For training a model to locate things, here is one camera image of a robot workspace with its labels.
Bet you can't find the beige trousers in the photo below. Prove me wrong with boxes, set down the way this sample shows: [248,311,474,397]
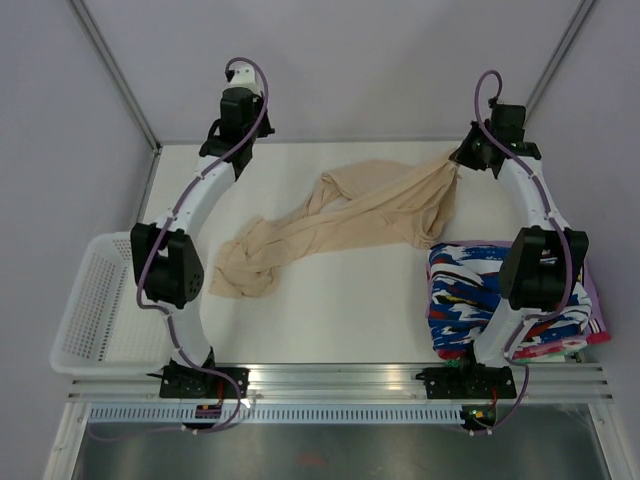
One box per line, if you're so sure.
[209,157,458,298]

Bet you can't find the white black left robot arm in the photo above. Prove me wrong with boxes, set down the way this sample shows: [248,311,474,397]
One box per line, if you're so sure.
[130,87,274,397]

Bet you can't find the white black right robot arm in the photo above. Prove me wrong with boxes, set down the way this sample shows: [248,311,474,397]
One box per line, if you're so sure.
[450,98,589,396]

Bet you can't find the blue patterned folded trousers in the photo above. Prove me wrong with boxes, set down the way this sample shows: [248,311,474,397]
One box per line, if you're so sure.
[424,241,601,359]

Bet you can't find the folded clothes stack underneath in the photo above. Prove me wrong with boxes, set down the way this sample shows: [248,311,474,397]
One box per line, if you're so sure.
[424,241,612,362]

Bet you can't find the white perforated plastic basket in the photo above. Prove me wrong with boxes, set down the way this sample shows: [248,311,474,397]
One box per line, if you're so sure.
[50,232,172,377]

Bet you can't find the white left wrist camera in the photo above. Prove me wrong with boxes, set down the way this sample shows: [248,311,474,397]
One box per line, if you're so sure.
[226,64,263,96]

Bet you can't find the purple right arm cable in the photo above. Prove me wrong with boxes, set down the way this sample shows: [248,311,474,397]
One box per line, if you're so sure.
[439,71,576,437]

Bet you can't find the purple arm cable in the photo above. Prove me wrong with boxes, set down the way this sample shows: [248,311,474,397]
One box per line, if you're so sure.
[85,57,271,443]
[439,71,576,437]

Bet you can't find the right aluminium frame post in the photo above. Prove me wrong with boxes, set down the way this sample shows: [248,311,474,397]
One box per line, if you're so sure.
[504,1,598,131]

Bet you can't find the aluminium frame post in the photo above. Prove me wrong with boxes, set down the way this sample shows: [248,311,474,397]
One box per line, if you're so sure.
[504,1,598,131]
[67,0,161,152]

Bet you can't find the left aluminium frame post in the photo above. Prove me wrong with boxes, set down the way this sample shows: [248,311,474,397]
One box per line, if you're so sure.
[67,0,161,152]

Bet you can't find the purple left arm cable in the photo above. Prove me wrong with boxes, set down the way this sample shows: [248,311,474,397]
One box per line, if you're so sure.
[85,57,271,443]

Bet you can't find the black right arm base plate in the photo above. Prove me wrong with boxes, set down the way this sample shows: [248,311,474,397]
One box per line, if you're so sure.
[415,366,517,400]

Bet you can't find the aluminium mounting rail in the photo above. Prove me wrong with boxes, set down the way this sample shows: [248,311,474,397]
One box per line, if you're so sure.
[67,363,614,404]

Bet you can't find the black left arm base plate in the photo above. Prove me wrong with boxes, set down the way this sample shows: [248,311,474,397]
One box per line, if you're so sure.
[159,364,250,400]

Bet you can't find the white slotted cable duct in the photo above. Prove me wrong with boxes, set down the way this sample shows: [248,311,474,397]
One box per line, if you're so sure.
[89,403,463,425]

